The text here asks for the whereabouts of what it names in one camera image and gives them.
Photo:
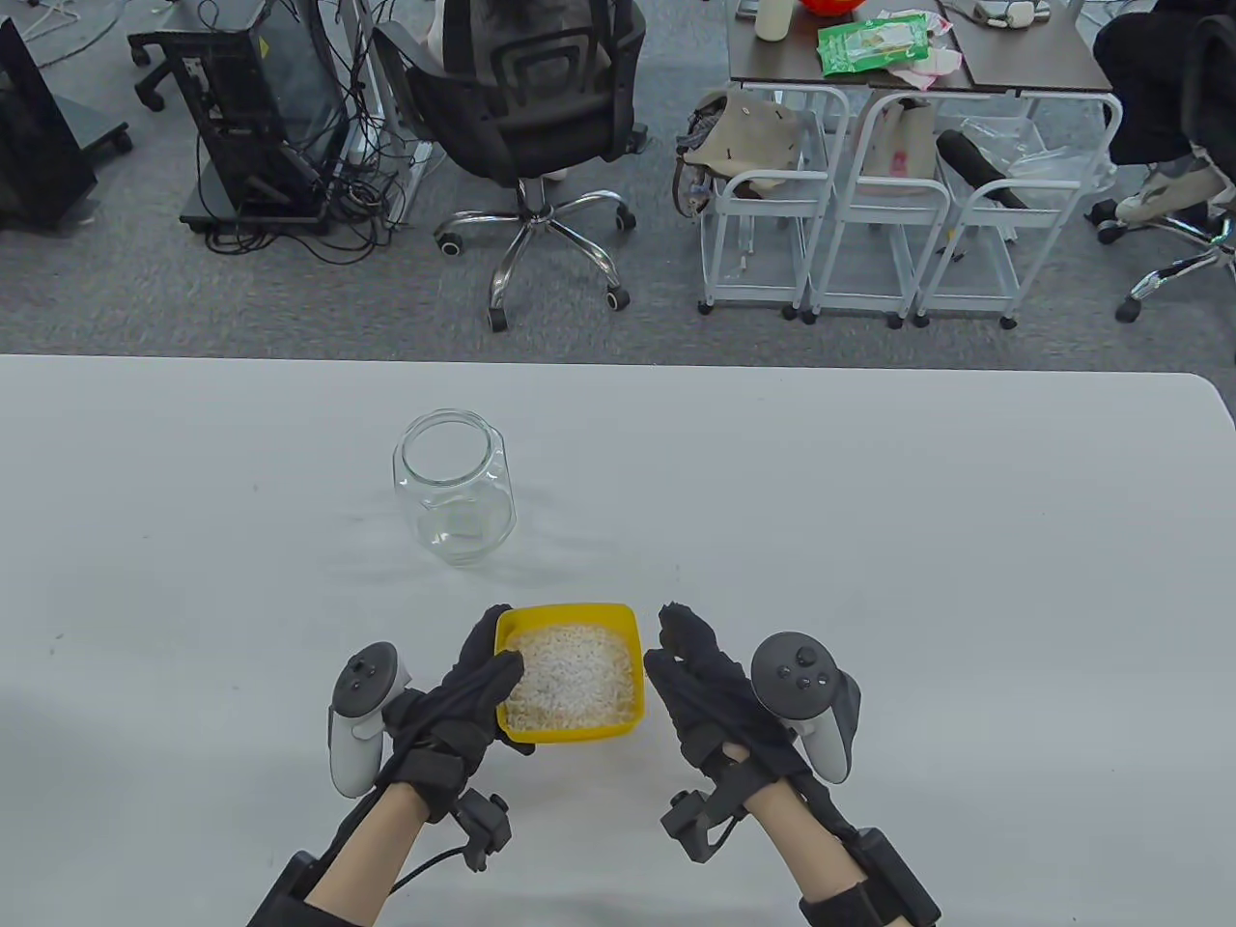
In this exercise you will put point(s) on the person's right hand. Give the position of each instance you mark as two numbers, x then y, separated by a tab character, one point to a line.
710	700

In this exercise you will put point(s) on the person's left hand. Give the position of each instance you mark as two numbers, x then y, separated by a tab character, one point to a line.
454	715

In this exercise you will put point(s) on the yellow plastic food container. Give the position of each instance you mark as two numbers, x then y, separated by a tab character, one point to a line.
570	734

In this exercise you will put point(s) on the white rice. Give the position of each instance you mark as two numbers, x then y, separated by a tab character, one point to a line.
575	676

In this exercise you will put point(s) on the clear glass jar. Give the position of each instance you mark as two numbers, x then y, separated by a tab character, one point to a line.
454	502

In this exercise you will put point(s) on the person's right forearm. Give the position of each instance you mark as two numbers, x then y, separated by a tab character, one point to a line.
801	850

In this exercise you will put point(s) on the grey right hand controller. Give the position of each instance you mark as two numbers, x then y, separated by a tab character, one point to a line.
797	676

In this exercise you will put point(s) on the grey hand controller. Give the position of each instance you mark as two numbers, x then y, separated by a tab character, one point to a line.
797	676
362	686

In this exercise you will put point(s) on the grey left hand controller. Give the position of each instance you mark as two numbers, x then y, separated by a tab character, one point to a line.
362	686

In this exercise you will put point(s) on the white metal trolley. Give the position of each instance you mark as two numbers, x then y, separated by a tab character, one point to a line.
830	251
1038	232
719	241

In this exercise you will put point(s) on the black rolling stand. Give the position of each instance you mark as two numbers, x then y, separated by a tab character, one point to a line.
256	214

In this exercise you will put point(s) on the beige patterned bag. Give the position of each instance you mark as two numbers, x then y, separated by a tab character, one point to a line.
748	135

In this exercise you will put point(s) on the beige tote bag red print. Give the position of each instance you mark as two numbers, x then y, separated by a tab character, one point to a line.
898	145

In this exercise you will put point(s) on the black rolled umbrella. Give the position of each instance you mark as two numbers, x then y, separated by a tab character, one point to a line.
975	164

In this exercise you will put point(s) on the black mesh office chair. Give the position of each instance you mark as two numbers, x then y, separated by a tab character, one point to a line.
541	106

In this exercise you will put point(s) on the black computer tower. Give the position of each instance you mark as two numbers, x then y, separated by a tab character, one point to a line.
261	106

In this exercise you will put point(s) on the chrome base office chair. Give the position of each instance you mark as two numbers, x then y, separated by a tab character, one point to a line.
1173	261

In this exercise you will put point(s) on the clear plastic bag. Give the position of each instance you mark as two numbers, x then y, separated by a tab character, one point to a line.
1053	159

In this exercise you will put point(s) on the brown tabletop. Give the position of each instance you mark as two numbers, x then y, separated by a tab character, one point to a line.
772	60
1033	60

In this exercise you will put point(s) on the pink white packet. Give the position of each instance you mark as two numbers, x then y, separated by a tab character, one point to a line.
932	68

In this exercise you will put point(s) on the green packet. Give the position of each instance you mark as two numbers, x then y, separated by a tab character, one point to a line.
869	46

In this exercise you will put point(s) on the white bottle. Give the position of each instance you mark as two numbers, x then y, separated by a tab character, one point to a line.
772	19

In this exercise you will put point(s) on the orange round object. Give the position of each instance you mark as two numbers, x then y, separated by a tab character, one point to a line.
830	6

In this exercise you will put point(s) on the black equipment cabinet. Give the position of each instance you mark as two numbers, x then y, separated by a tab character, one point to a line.
39	145

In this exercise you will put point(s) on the black caster base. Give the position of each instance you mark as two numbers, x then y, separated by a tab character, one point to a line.
150	68

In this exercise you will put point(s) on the small white device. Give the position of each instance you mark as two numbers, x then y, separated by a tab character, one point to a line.
1009	12

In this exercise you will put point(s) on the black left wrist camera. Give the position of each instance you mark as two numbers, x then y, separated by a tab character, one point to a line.
483	826

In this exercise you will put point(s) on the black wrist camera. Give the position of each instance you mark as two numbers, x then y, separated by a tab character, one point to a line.
483	826
695	826

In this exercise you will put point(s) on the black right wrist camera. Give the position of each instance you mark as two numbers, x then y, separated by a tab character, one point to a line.
695	826

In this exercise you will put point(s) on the white desk leg frame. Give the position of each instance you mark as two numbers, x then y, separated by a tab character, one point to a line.
386	97

